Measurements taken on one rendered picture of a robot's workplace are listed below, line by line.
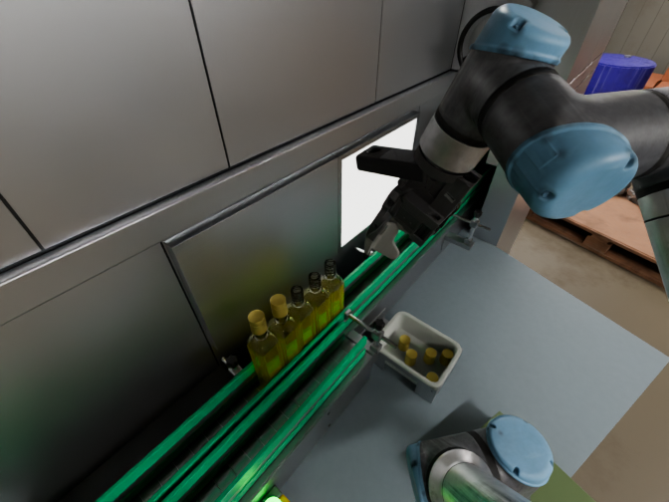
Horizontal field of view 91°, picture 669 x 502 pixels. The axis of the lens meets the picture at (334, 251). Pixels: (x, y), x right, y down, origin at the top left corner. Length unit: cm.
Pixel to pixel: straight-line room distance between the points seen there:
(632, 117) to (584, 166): 7
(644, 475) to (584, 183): 198
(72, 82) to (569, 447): 127
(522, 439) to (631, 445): 150
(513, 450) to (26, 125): 88
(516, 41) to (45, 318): 70
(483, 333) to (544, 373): 20
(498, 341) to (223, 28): 113
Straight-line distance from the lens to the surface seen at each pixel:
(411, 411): 105
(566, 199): 31
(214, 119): 66
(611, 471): 214
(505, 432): 77
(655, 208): 40
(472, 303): 133
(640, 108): 36
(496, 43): 37
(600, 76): 447
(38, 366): 74
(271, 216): 77
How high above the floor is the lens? 171
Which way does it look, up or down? 42 degrees down
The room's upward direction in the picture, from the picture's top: 1 degrees counter-clockwise
